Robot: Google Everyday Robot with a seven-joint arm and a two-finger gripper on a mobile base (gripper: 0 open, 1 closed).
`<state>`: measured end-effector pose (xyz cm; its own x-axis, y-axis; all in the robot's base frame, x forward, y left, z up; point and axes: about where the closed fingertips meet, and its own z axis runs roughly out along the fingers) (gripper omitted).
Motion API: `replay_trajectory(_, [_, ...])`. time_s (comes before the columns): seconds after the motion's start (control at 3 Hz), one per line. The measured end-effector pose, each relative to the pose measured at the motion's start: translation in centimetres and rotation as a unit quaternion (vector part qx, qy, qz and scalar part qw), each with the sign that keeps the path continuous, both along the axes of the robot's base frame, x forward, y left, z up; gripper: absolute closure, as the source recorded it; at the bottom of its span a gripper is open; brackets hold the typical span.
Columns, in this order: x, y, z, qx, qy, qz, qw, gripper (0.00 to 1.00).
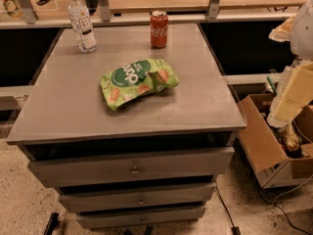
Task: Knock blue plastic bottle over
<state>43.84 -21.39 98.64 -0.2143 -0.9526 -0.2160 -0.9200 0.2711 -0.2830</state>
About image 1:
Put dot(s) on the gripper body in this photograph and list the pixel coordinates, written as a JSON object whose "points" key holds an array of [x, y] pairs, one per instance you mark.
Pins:
{"points": [[303, 33]]}

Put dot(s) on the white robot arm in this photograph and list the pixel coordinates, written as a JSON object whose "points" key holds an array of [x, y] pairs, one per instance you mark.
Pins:
{"points": [[301, 39]]}

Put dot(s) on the green stick in box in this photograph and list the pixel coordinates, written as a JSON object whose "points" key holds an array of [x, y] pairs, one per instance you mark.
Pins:
{"points": [[272, 85]]}

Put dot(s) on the clear plastic water bottle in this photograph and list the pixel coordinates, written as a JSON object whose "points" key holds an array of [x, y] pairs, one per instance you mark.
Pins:
{"points": [[81, 24]]}

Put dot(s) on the black object on shelf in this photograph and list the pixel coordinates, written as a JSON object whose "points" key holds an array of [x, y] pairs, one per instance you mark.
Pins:
{"points": [[42, 2]]}

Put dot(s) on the cardboard box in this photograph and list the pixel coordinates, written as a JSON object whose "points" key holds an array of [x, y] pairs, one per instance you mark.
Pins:
{"points": [[271, 165]]}

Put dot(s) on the red cola can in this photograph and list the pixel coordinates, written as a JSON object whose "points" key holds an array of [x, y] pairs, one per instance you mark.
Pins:
{"points": [[158, 29]]}

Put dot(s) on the grey drawer cabinet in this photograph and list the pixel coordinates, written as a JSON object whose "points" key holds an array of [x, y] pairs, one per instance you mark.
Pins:
{"points": [[156, 159]]}

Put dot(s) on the green snack bag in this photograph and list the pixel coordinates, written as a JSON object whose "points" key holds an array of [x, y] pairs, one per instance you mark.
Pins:
{"points": [[135, 80]]}

